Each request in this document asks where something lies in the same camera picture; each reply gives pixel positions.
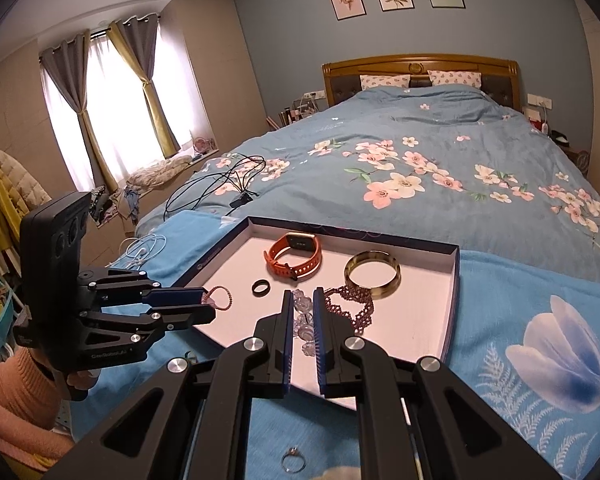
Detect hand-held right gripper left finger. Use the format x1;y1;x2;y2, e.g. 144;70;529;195
45;289;296;480

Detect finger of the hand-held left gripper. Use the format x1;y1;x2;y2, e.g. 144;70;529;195
77;305;216;346
77;267;208;311

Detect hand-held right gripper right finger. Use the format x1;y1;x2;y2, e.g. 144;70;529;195
312;287;563;480

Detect pink beaded hair tie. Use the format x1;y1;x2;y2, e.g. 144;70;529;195
200;285;233;311

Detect clear crystal bead bracelet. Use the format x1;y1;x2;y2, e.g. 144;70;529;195
292;289;317;358

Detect purple beaded bracelet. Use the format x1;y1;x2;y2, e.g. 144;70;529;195
322;285;376;336

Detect dark blue shallow box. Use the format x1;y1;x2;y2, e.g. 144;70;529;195
172;216;462;411

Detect green jade bangle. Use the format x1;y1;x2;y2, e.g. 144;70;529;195
343;251;402;301

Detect silver ring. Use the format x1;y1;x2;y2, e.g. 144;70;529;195
281;446;308;474

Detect orange smartwatch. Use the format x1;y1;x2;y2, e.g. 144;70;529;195
264;232;323;281

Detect pink-sleeved left forearm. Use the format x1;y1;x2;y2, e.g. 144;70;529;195
0;347;76;471

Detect person's left hand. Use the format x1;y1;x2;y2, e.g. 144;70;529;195
66;367;102;390

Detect white earphones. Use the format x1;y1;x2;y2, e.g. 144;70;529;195
111;234;167;273

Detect white puffer jacket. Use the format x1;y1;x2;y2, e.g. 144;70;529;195
0;149;53;221

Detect heap of mixed clothes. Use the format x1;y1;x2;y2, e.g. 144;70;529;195
90;185;141;223

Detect beige window seat cabinet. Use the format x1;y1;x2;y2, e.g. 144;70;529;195
95;150;221;241

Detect crumpled floral bedding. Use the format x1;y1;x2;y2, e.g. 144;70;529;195
127;155;193;191

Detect sheer white curtain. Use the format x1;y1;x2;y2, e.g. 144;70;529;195
45;25;211;186

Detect bright blue flower blanket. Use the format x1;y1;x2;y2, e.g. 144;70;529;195
70;210;600;480

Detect cluster of cosmetic bottles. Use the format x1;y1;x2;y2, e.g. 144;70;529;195
267;95;326;128

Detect grey and yellow curtain panel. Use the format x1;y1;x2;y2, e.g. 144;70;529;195
105;12;181;158

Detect blue floral duvet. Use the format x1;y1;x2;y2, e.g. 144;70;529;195
135;85;600;286

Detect dotted white pillow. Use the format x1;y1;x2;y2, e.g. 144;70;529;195
360;74;412;92
426;69;483;88

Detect wooden bed headboard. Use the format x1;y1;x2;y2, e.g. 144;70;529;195
321;54;522;111

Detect pink flower framed picture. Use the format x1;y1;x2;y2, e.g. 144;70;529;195
326;0;368;21

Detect black charging cable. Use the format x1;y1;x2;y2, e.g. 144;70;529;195
165;155;268;223

